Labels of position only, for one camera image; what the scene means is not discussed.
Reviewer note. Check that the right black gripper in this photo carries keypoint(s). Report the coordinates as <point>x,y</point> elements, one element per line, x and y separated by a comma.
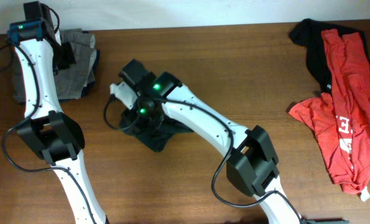
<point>140,120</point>

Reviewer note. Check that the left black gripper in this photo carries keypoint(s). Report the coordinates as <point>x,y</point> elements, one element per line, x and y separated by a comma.
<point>70,58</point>

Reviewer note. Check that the dark green t-shirt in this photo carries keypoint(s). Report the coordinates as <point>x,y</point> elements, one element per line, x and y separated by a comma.
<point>154,138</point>

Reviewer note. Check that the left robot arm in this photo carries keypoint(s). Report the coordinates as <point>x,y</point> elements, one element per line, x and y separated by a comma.
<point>51,135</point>

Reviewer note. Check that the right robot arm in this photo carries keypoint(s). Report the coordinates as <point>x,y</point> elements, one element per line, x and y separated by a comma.
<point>249,158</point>

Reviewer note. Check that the folded grey-brown garment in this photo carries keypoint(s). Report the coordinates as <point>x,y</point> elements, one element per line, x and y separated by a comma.
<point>78,79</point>

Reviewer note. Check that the black garment under red shirt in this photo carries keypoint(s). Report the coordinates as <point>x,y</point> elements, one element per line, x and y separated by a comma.
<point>315,53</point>

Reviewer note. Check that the red t-shirt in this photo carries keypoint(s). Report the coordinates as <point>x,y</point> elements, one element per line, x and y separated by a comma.
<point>347,159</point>

